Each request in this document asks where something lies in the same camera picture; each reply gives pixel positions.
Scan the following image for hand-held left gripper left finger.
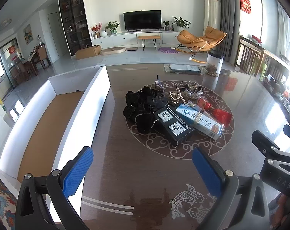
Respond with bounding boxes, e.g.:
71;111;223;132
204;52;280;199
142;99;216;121
14;146;94;230

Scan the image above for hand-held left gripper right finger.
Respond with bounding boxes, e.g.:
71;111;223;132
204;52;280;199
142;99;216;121
192;146;271;230

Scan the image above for white cardboard box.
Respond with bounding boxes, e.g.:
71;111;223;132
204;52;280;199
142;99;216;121
0;65;111;223

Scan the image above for blue white toothpaste carton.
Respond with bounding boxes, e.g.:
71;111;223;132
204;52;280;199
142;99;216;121
176;104;225;140

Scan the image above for red twisted packet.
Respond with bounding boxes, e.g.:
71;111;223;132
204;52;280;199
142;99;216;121
198;98;232;126

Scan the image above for black printed carton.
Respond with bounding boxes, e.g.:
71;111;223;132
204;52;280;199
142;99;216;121
152;106;195;148

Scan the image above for black fuzzy socks bundle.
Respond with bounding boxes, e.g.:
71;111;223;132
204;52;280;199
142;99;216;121
123;86;170;135

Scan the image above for silver rhinestone bow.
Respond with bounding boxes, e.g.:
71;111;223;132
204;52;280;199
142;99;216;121
177;87;203;100

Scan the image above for floral cloth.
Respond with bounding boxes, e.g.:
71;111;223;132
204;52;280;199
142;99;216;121
0;171;17;230

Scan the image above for dark wooden chair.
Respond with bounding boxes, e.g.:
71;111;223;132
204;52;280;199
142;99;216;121
235;36;265;77

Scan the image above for clear jar with black lid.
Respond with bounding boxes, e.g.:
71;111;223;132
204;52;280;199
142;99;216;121
206;50;225;77

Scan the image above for plastic wrapped booklet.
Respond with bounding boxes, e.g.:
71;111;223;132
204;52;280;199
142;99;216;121
163;63;208;75

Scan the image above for white sheer curtain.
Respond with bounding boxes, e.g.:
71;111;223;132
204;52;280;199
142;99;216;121
276;2;290;65

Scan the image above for orange rocking chair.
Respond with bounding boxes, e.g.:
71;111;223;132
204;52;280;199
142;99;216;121
175;26;228;64

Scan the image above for brown cardboard box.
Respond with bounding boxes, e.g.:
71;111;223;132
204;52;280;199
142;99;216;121
75;44;102;60

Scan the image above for wooden dining set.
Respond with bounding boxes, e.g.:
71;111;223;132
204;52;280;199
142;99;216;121
10;42;52;82

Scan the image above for purple round mat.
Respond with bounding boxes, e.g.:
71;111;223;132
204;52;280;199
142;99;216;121
158;47;181;54

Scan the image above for beige cat scratcher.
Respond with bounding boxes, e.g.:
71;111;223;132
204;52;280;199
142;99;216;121
100;46;126;56

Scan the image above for grey curtain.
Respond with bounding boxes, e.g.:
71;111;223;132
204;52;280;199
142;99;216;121
212;0;241;63

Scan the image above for white tv cabinet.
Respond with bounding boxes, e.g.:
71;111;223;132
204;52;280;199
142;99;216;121
91;30;184;51

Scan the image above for white door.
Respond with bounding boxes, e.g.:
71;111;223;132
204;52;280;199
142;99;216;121
47;12;64;57

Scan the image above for covered standing air conditioner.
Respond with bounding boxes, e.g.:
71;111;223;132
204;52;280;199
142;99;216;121
203;0;221;35

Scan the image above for large leafy potted plant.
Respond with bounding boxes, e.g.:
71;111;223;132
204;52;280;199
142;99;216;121
172;17;191;32

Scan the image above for orange bench with black legs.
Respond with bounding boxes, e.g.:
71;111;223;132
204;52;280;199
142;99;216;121
138;35;162;51

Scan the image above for red flower arrangement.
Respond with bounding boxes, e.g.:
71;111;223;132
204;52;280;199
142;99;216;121
91;23;103;39

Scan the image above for green potted plant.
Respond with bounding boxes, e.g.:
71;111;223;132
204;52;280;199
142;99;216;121
105;21;120;34

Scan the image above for dark glass display cabinet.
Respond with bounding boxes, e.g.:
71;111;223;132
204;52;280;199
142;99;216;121
57;0;93;57

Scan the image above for black television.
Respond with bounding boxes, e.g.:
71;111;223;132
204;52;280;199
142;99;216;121
123;11;163;33

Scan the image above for round ceiling lamp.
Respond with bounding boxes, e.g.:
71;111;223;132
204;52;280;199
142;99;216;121
0;19;12;31

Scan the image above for blue frame glasses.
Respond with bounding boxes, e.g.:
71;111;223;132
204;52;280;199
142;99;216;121
154;75;166;93

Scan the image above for red wall hanging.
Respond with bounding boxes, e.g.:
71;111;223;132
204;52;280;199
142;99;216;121
240;0;252;14

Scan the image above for framed wall painting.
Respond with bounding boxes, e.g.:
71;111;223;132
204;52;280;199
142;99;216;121
23;24;32;45

